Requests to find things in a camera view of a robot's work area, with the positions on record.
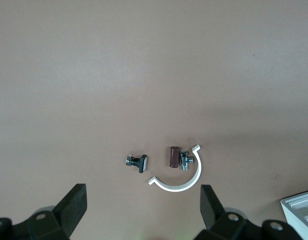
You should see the white half-ring clamp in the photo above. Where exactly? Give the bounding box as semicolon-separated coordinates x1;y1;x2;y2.
147;144;203;193

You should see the chrome valve fitting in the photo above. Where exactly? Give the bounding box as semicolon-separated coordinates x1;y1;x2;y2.
178;149;195;172

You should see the brown cylinder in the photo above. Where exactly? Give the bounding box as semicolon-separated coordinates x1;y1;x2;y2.
167;146;181;168

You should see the white drawer cabinet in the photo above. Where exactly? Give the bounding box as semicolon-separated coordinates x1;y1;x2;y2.
280;189;308;240

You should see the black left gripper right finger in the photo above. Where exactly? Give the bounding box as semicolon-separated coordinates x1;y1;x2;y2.
193;184;302;240

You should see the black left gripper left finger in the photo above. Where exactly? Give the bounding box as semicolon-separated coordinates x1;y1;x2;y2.
0;183;88;240

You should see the small black clip part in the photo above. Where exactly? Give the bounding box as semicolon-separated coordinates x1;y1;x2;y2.
125;154;149;174

